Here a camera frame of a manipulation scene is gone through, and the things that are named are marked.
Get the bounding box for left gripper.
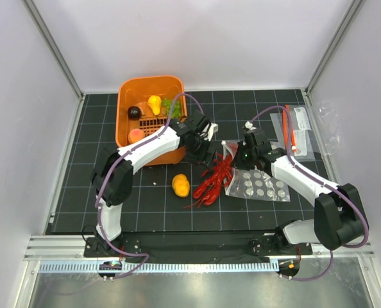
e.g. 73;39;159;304
183;135;218;171

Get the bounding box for red toy lobster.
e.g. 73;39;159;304
184;153;233;209

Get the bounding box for clear dotted zip bag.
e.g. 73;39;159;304
221;139;291;203

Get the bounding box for orange toy potato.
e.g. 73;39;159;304
172;174;190;198

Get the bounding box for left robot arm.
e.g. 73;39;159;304
91;111;219;257

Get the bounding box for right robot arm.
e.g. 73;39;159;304
232;128;369;254

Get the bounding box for spare zip bags orange zippers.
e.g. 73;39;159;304
270;105;315;162

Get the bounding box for black grid mat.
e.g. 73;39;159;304
46;89;314;234

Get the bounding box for green toy grapes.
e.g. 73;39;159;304
161;98;183;119

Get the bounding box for peach toy fruit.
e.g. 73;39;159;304
128;128;145;144

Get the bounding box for yellow toy pear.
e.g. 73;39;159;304
147;95;162;116

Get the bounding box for orange plastic basket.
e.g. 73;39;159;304
115;76;184;148

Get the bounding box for dark plum toy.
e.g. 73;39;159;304
127;106;142;121

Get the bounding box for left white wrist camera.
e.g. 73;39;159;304
199;122;219;141

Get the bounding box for slotted cable duct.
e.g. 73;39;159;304
38;259;279;275

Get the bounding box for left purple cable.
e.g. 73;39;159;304
94;92;207;282

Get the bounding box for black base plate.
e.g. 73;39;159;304
83;230;312;264

